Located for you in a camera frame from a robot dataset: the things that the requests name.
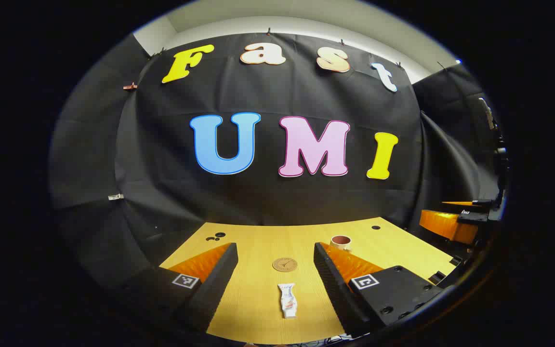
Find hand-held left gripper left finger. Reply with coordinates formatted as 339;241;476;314
128;242;238;334

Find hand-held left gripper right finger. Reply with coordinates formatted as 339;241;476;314
313;242;445;339

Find beige cup with handle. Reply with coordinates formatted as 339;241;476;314
330;235;353;252

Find white toothpaste tube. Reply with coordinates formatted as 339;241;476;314
278;283;298;319

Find round wooden coaster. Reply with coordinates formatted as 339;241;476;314
272;257;298;273

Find wooden desktop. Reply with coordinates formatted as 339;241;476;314
159;217;457;345

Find black backdrop cloth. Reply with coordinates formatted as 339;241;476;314
49;33;502;290

